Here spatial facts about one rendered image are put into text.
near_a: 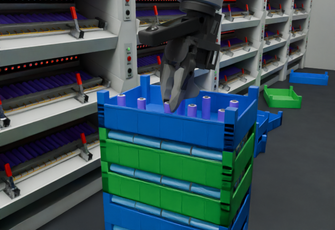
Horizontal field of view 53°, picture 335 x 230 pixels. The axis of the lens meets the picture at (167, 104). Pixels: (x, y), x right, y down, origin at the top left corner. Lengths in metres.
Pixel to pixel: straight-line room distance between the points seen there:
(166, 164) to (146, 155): 0.05
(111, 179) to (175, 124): 0.22
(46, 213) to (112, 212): 0.37
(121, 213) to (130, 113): 0.25
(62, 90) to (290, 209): 0.84
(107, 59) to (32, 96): 0.31
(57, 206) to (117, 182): 0.43
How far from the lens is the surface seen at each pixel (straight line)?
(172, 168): 0.69
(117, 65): 1.19
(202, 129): 0.63
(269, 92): 2.61
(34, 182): 1.07
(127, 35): 1.20
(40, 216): 1.16
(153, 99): 0.89
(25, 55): 0.95
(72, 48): 1.04
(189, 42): 0.65
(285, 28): 3.08
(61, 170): 1.12
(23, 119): 0.99
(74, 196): 1.22
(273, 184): 1.38
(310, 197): 1.34
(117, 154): 0.75
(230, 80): 2.21
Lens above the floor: 0.66
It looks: 17 degrees down
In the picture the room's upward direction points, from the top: straight up
